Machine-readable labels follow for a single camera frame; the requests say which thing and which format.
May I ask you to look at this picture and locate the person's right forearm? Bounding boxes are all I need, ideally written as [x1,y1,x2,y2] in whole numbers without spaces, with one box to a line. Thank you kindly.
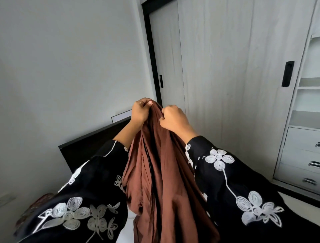
[175,125,200,145]

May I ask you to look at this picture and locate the red patterned bedsheet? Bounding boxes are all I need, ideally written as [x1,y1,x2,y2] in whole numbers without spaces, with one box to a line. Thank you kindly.
[15,193,54,226]

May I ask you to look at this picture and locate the black floral blouse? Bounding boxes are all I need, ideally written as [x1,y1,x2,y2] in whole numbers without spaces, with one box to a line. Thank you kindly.
[14,136,320,243]

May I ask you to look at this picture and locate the person's right hand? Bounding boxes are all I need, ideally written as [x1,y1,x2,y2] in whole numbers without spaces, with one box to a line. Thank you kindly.
[159,105,193,135]

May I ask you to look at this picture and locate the white mattress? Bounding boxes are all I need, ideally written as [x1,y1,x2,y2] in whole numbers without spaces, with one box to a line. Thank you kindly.
[116,191,320,243]

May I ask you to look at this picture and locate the person's left hand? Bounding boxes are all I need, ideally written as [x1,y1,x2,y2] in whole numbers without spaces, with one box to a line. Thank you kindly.
[130,97,153,128]

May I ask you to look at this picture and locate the white wardrobe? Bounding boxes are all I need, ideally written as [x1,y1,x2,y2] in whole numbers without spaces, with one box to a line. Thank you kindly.
[140,0,320,196]

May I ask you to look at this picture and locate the brown bed sheet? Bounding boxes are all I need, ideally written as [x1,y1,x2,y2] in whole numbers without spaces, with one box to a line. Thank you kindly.
[122,101,220,243]

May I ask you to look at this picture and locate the white wall socket plate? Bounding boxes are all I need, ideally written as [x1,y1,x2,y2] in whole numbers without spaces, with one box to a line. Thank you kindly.
[0,193,17,208]

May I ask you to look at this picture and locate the dark wooden bed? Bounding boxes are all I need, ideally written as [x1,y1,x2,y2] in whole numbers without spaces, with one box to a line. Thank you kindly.
[58,116,132,173]

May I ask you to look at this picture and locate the person's left forearm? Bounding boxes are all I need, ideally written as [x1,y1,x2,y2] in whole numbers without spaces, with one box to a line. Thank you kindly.
[113,120,140,150]

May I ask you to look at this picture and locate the white board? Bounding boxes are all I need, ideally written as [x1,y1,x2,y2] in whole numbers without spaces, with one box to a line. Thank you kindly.
[111,109,132,124]

